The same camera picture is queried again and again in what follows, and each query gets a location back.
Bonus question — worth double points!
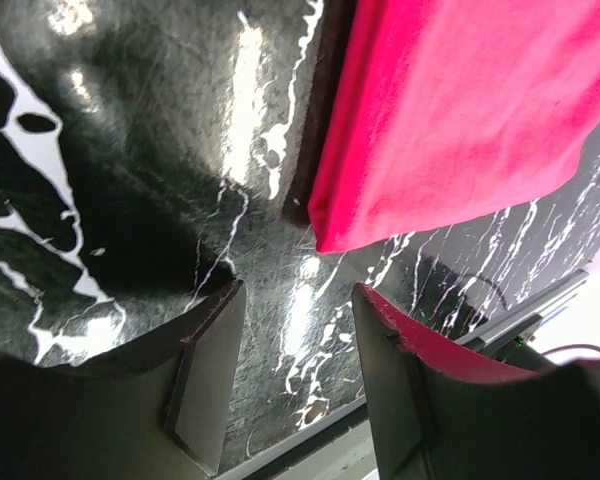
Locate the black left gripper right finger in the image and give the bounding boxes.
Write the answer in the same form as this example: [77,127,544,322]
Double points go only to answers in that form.
[352,284,600,479]

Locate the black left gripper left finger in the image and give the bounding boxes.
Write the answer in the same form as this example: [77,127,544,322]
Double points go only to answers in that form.
[0,280,246,479]

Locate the magenta pink t shirt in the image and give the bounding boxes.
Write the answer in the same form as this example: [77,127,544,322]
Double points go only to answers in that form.
[308,1,600,253]

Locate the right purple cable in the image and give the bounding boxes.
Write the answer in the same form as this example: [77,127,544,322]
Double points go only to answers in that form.
[544,342,600,359]

